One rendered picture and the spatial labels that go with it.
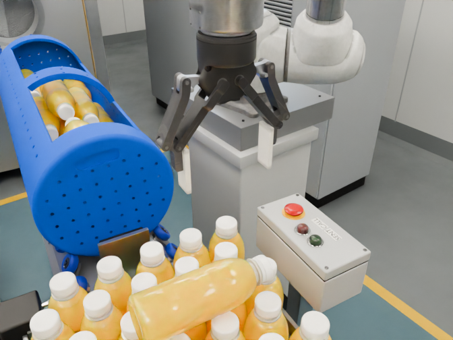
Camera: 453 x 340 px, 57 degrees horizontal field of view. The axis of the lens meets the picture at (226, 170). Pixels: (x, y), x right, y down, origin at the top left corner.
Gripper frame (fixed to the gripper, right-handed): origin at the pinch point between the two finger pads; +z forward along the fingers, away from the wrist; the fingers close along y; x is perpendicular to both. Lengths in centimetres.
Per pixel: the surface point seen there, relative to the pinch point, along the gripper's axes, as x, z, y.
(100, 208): -25.0, 17.9, 15.0
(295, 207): -2.7, 14.7, -16.4
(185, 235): -6.6, 15.6, 4.5
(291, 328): 10.4, 28.8, -7.1
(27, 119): -49, 7, 23
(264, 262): 9.8, 10.7, -0.8
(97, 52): -164, 26, -20
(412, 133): -138, 116, -247
